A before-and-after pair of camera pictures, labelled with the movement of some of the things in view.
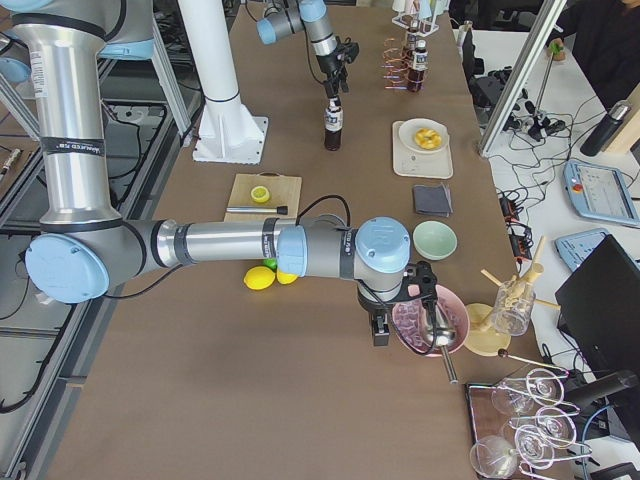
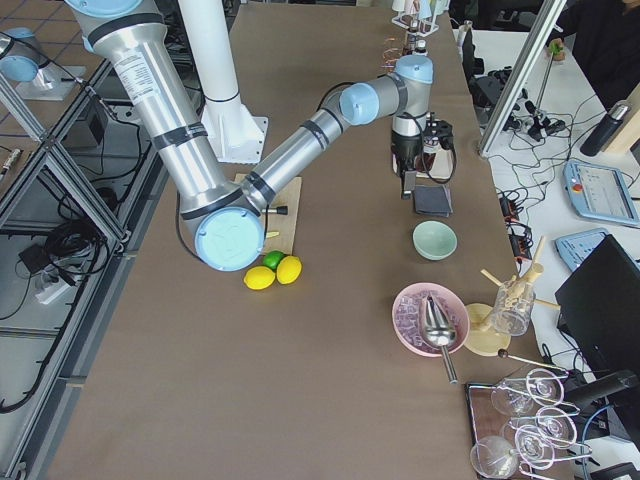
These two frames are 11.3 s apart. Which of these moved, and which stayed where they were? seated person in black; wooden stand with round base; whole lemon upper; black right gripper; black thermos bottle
Moved: black right gripper
Stayed: wooden stand with round base; whole lemon upper; black thermos bottle; seated person in black
